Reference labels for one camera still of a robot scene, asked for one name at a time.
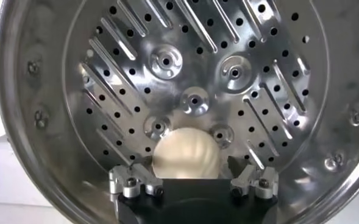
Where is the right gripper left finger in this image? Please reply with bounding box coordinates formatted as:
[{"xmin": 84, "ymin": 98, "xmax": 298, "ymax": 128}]
[{"xmin": 108, "ymin": 161, "xmax": 165, "ymax": 199}]

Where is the white steamed baozi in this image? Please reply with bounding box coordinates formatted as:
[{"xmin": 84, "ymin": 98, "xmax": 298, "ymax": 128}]
[{"xmin": 152, "ymin": 127, "xmax": 221, "ymax": 180}]

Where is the stainless steel steamer basket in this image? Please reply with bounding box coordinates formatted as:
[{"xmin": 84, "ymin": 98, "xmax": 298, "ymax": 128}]
[{"xmin": 0, "ymin": 0, "xmax": 359, "ymax": 224}]

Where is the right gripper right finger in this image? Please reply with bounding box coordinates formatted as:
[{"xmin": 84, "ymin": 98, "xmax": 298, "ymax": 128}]
[{"xmin": 227, "ymin": 155, "xmax": 280, "ymax": 200}]

